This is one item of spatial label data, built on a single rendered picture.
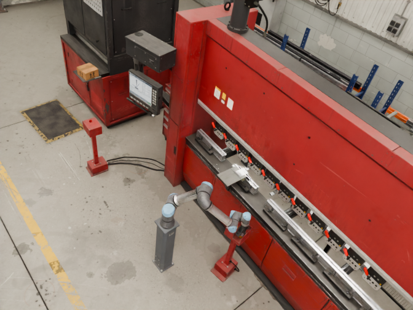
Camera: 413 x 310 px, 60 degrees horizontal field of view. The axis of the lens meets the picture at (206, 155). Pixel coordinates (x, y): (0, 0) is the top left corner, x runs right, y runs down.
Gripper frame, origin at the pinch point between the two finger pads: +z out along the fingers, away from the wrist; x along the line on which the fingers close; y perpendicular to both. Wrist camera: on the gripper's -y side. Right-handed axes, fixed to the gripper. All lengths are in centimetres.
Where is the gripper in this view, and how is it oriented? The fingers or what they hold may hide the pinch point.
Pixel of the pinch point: (240, 235)
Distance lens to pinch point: 366.4
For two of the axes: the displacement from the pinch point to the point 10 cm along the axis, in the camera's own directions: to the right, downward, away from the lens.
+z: -0.7, 6.7, 7.4
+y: 6.8, -5.1, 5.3
